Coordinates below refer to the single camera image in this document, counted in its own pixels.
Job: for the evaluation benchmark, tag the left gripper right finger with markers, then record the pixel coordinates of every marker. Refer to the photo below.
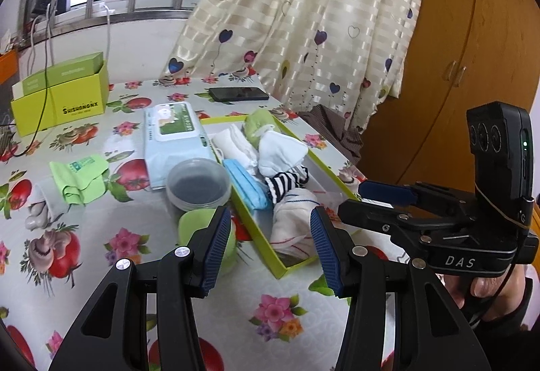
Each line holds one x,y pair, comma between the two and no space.
431,332

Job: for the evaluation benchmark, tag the right hand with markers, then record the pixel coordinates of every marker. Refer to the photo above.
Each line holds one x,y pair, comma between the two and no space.
508,299

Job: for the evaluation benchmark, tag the green rolled towel in tray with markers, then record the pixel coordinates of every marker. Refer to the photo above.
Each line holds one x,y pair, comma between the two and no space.
257,124

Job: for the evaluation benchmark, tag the black smartphone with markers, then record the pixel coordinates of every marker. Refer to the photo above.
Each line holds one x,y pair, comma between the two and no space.
237,94

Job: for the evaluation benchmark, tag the wooden wardrobe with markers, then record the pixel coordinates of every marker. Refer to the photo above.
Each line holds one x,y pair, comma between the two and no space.
463,53

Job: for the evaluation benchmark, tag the green box lid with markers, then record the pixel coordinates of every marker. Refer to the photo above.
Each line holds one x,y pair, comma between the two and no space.
78,67

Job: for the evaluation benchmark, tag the blue sponge cloth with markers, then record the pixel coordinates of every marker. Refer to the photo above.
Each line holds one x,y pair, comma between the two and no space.
249,189

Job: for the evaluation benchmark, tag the yellow-green shoe box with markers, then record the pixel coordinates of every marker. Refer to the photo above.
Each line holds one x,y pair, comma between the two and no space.
65,103

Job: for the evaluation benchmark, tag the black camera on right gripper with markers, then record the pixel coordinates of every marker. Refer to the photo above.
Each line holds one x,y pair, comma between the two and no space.
501,141

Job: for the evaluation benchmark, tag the black charger on sill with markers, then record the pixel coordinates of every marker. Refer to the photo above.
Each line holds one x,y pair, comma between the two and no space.
63,6

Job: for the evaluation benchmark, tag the floral tomato tablecloth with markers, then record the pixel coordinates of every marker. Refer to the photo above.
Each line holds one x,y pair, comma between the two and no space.
252,320

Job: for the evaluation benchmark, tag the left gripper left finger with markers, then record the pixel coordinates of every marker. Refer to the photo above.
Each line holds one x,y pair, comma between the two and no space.
110,331

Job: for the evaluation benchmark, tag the black white striped sock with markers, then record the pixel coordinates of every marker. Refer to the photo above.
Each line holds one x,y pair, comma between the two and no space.
280,184

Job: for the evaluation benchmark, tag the wet wipes pack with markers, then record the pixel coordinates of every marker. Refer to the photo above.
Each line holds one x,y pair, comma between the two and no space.
172,134

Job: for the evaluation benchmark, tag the grey white cloth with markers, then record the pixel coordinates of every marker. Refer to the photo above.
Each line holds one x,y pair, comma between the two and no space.
46,205

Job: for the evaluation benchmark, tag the white folded towel in tray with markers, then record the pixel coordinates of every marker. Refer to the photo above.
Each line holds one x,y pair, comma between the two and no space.
233,145

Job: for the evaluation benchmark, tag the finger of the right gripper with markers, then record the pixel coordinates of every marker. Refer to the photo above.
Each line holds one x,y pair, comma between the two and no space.
375,218
395,195

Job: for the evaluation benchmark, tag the green-rimmed white tray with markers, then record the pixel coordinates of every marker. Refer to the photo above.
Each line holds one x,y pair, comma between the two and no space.
328,188

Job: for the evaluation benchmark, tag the cream heart pattern curtain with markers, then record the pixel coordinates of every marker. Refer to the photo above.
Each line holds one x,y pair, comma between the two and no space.
346,55

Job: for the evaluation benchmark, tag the white striped towel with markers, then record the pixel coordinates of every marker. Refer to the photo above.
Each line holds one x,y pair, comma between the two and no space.
291,235

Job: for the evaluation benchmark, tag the green microfiber cloth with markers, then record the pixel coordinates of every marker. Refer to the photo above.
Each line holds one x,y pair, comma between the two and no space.
80,182

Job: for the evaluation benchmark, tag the orange plastic bin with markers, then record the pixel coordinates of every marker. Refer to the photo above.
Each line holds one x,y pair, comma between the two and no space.
8,65

